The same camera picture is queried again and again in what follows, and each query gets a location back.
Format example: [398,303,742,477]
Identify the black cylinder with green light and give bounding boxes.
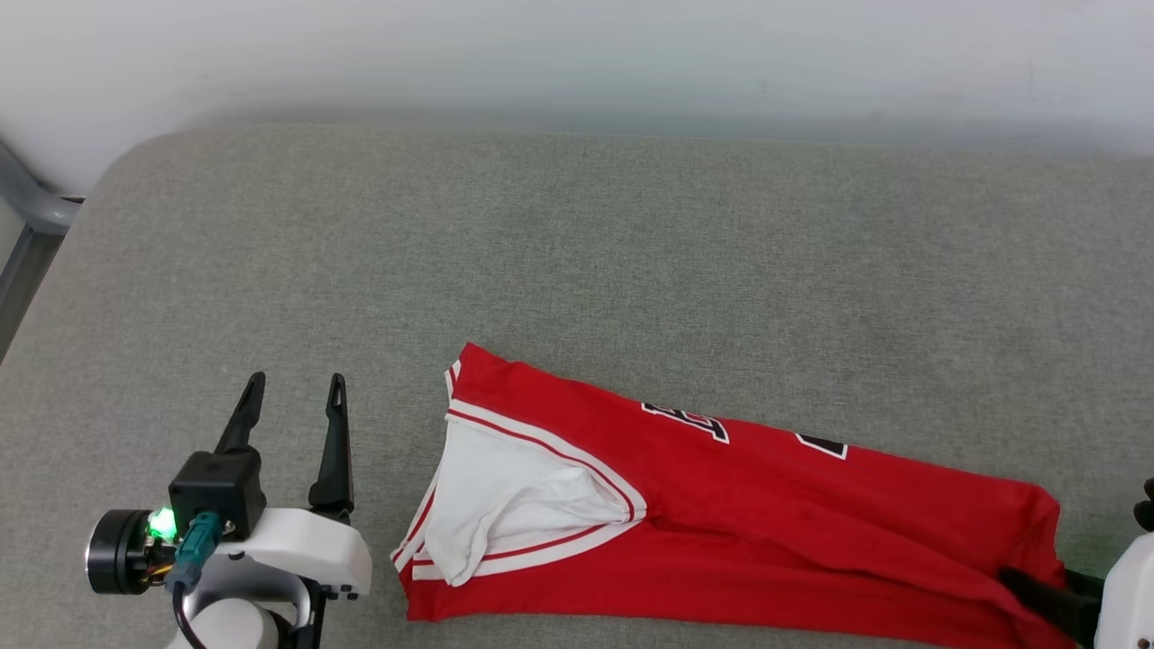
[85,509,156,596]

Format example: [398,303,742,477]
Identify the grey metal rail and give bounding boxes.
[0,224,66,363]

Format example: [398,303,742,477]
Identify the red and white basketball jersey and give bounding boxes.
[390,342,1079,649]

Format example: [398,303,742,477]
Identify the grey metal post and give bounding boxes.
[0,142,84,237]

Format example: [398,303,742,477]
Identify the teal plug left camera cable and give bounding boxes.
[167,511,224,649]

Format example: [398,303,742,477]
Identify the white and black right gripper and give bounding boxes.
[999,530,1154,649]

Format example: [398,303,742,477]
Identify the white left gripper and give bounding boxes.
[185,371,373,603]

